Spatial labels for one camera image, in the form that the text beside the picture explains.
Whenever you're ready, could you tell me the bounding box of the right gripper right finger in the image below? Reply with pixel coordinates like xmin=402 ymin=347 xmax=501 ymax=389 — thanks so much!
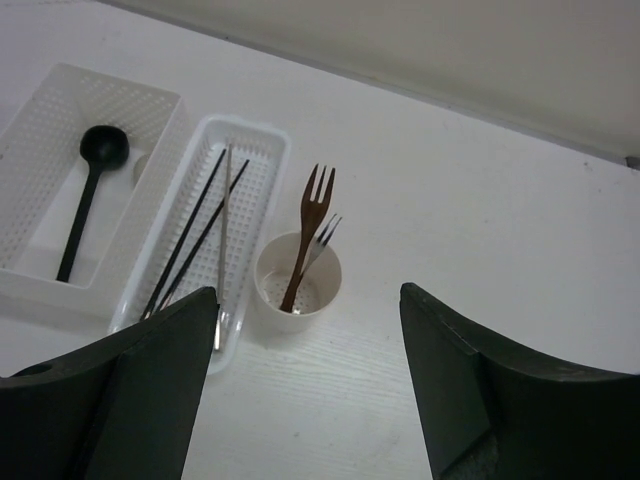
xmin=399 ymin=283 xmax=639 ymax=479

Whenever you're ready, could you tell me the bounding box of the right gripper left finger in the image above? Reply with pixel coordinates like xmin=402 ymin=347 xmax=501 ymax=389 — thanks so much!
xmin=1 ymin=287 xmax=218 ymax=479

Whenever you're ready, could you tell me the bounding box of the black chopstick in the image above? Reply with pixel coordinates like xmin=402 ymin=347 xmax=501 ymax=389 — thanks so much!
xmin=139 ymin=149 xmax=226 ymax=321
xmin=149 ymin=160 xmax=250 ymax=316

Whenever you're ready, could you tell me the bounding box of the small metal fork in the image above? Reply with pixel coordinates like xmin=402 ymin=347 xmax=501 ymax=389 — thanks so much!
xmin=302 ymin=214 xmax=343 ymax=275

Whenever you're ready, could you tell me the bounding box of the grey metal chopstick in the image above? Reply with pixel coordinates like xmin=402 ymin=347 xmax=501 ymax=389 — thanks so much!
xmin=213 ymin=143 xmax=233 ymax=352

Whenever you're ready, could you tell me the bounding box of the black plastic spoon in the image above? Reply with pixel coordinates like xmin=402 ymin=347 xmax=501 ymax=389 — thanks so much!
xmin=56 ymin=125 xmax=130 ymax=282

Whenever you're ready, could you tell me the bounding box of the brown wooden fork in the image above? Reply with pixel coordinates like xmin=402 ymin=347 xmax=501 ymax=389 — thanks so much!
xmin=280 ymin=164 xmax=336 ymax=313

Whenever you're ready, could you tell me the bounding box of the white perforated tray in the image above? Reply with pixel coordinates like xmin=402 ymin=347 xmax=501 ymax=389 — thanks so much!
xmin=108 ymin=115 xmax=291 ymax=375

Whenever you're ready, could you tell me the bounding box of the white paper cup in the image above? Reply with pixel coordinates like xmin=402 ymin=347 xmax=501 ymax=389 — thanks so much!
xmin=253 ymin=232 xmax=342 ymax=334

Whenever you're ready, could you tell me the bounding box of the white square box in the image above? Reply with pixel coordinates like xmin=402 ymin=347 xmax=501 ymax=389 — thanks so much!
xmin=1 ymin=63 xmax=188 ymax=317

